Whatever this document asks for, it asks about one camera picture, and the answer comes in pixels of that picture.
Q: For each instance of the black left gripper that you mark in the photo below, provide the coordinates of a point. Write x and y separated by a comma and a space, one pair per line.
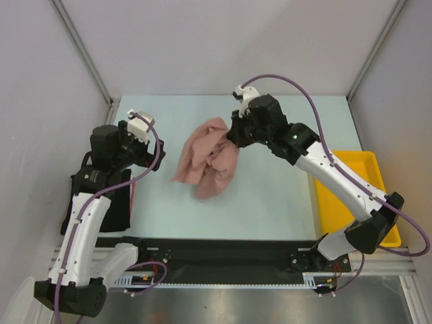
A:
147, 158

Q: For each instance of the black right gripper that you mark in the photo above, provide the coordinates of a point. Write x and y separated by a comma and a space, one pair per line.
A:
235, 134

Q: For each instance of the pink t shirt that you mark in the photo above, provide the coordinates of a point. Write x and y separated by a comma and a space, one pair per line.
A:
208, 159

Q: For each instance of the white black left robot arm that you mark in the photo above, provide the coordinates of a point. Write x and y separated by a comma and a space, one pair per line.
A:
73, 286

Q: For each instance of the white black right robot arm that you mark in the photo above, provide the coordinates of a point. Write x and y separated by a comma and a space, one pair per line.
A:
375, 212

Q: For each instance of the folded black t shirt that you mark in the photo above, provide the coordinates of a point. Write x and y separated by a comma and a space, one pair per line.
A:
113, 212

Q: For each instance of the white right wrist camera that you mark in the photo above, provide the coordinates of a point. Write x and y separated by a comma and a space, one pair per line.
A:
244, 94

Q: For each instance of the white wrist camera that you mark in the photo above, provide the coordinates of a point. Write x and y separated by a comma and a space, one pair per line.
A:
244, 94
139, 125

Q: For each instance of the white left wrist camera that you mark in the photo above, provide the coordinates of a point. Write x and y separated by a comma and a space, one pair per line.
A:
139, 125

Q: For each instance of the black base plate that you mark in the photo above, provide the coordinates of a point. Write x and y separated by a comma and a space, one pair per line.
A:
247, 256

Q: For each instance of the left aluminium corner post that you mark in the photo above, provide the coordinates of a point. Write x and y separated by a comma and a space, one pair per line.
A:
77, 42

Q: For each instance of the aluminium corner post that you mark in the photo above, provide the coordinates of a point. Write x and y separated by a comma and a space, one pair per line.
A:
77, 42
378, 44

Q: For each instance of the white slotted cable duct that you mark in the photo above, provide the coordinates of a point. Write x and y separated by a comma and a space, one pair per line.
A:
224, 279

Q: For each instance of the right aluminium corner post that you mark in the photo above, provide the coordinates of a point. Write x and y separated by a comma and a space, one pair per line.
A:
378, 44

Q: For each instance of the aluminium frame rail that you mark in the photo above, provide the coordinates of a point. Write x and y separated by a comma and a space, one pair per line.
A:
379, 263

